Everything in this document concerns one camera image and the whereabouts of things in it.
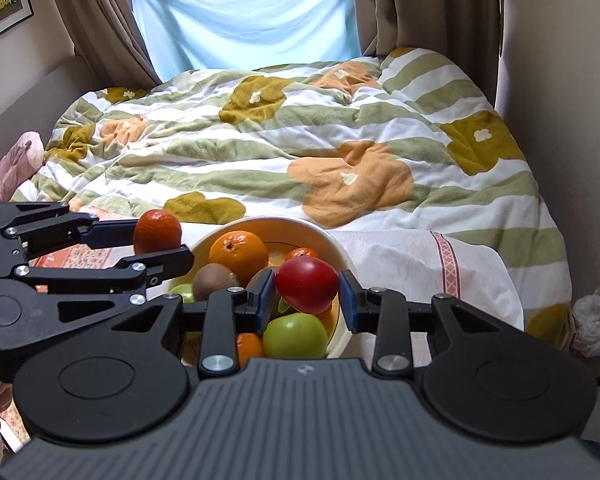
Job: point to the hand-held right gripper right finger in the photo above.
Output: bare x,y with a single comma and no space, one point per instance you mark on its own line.
347,305

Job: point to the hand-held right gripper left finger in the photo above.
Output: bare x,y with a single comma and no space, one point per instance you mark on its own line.
268,300

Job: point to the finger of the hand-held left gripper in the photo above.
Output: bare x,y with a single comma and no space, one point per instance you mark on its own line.
110,234
155,265

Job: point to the brown kiwi with green sticker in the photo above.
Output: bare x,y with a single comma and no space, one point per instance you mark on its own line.
259,279

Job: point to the reddish orange mandarin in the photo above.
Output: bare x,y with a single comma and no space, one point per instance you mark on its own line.
155,230

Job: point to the green apple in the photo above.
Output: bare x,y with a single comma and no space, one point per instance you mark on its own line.
184,292
295,335

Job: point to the large orange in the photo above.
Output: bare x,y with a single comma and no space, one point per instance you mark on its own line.
250,347
237,257

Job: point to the large brown kiwi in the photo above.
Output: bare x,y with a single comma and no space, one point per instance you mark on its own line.
210,280

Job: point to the cream bowl with cartoon print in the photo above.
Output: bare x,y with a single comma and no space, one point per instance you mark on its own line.
290,230

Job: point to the small mandarin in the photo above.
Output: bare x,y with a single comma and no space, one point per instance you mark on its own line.
302,254

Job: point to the white cloth with pink border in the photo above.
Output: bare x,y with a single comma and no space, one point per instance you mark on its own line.
405,270

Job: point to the pink plush toy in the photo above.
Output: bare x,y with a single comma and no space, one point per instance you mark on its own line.
20,160

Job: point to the beige upholstered headboard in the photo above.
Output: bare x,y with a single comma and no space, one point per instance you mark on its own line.
30,105

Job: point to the floral striped duvet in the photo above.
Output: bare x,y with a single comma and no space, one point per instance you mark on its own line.
330,125

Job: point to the beige curtain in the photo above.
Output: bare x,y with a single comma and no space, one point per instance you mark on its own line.
95,10
430,0

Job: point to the white plastic bag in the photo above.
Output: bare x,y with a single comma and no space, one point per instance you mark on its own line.
587,325

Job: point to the light blue sheet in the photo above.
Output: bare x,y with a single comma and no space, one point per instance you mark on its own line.
245,15

